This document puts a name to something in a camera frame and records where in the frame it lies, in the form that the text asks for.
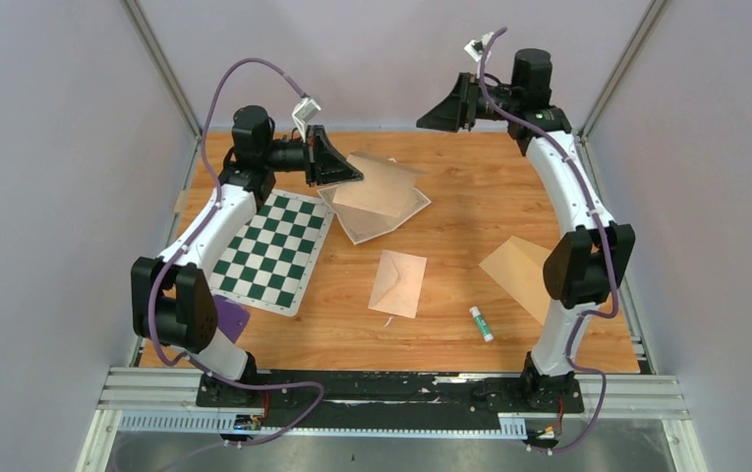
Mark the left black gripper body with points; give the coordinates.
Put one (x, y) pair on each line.
(313, 153)

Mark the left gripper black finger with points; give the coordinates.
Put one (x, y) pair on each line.
(326, 153)
(333, 170)

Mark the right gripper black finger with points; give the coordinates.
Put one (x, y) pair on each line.
(451, 105)
(441, 122)

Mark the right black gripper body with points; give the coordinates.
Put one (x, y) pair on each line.
(476, 94)

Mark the pink paper envelope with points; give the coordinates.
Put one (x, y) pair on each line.
(398, 284)

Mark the tan kraft envelope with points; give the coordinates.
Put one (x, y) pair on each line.
(517, 267)

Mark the cream letter sheet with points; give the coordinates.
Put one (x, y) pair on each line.
(386, 188)

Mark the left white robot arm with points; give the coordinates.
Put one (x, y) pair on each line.
(172, 304)

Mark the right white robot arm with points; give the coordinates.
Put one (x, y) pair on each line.
(587, 265)

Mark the green white chessboard mat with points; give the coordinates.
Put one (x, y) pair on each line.
(268, 264)

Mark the purple plastic piece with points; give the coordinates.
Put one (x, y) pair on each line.
(232, 319)

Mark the white green glue stick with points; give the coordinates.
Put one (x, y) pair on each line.
(481, 324)

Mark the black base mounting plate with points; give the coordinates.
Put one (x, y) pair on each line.
(390, 400)

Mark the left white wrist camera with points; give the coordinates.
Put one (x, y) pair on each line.
(303, 112)

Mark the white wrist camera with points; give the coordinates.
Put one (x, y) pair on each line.
(476, 47)
(303, 112)

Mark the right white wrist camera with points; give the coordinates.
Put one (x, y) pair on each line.
(476, 47)

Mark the aluminium frame rail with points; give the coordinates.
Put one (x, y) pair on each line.
(164, 400)

